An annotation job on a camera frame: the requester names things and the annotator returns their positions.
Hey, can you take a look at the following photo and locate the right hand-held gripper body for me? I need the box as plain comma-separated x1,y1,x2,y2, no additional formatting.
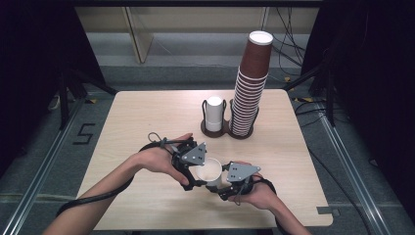
224,161,262,197

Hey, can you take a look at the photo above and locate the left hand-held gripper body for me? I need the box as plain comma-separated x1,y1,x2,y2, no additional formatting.
169,136,208,192

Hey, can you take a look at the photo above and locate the single white paper cup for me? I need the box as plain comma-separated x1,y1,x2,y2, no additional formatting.
195,157,223,189

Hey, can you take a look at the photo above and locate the black wire cup holder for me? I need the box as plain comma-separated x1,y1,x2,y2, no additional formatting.
200,97,260,141

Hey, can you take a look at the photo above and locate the stack of white paper cups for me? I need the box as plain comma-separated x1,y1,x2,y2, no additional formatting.
205,95,224,133

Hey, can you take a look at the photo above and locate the stack of brown paper cups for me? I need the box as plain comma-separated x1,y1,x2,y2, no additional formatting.
228,29,274,137

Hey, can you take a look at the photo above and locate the person's right hand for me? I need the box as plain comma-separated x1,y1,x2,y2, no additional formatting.
228,173,279,212

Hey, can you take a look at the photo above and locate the person's left hand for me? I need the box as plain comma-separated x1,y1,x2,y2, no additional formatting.
134,132,194,187

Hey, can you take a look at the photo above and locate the black metal stand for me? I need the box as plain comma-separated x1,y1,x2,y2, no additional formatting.
282,62,337,128
57,65,118,131

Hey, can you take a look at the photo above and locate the black curtain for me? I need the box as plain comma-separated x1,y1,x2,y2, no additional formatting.
301,0,415,223
0,0,106,170

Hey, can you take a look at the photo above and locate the black floor cable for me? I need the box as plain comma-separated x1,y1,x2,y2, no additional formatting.
295,97,373,235

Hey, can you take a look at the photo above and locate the metal floor rail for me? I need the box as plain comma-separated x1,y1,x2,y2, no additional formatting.
317,107,392,235
0,97,86,235

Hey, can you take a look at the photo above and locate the pale wooden shelf frame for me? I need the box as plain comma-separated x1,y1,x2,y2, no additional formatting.
74,6,321,65

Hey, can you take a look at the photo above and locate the bundle of thin black cables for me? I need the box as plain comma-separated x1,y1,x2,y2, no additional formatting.
262,6,307,77

